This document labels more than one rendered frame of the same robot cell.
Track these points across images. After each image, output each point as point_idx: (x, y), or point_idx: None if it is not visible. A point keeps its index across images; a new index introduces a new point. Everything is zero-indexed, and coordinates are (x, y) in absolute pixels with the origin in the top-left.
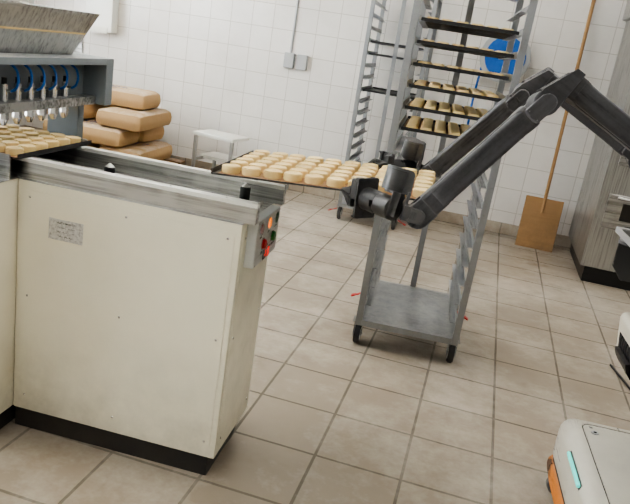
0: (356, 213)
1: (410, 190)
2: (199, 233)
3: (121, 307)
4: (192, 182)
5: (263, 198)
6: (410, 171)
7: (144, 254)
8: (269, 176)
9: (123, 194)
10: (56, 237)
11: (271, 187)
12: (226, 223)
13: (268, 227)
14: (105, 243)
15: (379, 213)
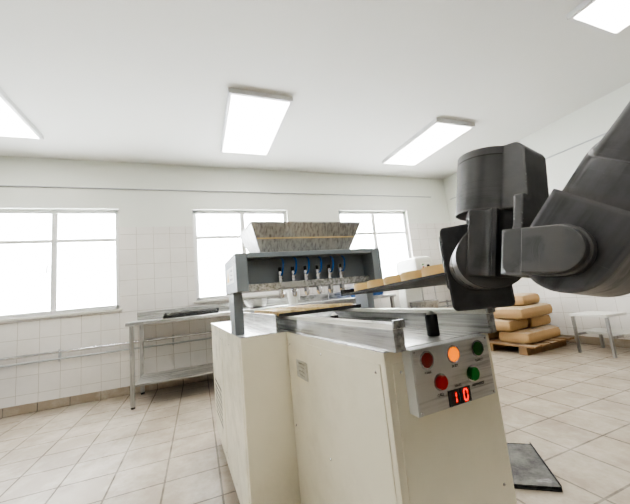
0: (458, 299)
1: (523, 190)
2: (356, 366)
3: (330, 448)
4: (407, 322)
5: (467, 328)
6: (507, 146)
7: (332, 391)
8: (385, 283)
9: (319, 333)
10: (299, 375)
11: (471, 313)
12: (371, 352)
13: (450, 360)
14: (316, 380)
15: (462, 278)
